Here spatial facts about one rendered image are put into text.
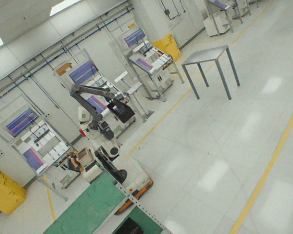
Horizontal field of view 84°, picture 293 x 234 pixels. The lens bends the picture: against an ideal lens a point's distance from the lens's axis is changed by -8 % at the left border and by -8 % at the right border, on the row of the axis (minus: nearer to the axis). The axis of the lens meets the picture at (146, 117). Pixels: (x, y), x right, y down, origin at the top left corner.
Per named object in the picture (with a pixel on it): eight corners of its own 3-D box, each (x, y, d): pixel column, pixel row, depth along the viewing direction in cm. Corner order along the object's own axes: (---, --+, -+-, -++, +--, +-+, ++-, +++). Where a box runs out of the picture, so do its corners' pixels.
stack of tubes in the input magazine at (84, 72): (97, 70, 359) (89, 59, 346) (78, 86, 341) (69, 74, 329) (96, 71, 369) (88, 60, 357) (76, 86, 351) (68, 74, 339)
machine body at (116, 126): (137, 120, 413) (122, 99, 384) (116, 141, 388) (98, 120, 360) (124, 116, 466) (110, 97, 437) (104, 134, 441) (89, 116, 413)
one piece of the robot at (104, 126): (107, 143, 210) (96, 130, 200) (102, 135, 234) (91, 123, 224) (117, 134, 213) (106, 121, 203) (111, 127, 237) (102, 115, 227)
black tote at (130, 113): (110, 112, 246) (105, 106, 241) (120, 104, 249) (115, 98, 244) (123, 124, 197) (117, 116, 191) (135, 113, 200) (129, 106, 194)
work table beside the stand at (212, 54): (230, 100, 294) (216, 58, 257) (197, 99, 349) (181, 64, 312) (240, 84, 312) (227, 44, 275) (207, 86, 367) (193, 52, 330)
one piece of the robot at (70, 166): (86, 177, 205) (67, 172, 194) (82, 162, 236) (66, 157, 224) (90, 169, 205) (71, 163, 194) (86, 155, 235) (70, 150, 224)
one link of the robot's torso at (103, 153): (110, 167, 227) (98, 155, 215) (105, 157, 251) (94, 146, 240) (126, 153, 232) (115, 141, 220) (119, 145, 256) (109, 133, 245)
